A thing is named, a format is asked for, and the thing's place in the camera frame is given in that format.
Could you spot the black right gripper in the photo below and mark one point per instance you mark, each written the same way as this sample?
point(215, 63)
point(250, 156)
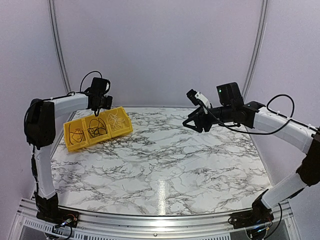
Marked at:
point(199, 117)

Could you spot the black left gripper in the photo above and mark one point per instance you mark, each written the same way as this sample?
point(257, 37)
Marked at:
point(107, 105)

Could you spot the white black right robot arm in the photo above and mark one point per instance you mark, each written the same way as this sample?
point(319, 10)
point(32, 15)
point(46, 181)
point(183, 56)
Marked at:
point(297, 149)

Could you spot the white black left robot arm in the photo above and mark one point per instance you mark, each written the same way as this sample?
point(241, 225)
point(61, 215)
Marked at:
point(40, 130)

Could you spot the yellow three-compartment plastic bin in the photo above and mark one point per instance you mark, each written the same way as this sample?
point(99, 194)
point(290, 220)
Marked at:
point(91, 130)

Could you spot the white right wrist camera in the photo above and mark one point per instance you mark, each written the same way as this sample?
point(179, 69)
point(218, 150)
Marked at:
point(197, 98)

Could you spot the left aluminium corner post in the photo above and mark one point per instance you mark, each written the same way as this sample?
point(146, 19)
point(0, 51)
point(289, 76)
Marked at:
point(53, 18)

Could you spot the aluminium corner post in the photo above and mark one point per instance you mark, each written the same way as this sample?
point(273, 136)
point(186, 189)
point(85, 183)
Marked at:
point(53, 18)
point(259, 38)

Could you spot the aluminium front frame rail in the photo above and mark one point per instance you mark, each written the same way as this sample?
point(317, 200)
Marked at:
point(107, 226)

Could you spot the right aluminium corner post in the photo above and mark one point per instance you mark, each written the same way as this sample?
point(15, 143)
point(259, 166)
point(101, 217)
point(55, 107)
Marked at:
point(259, 38)

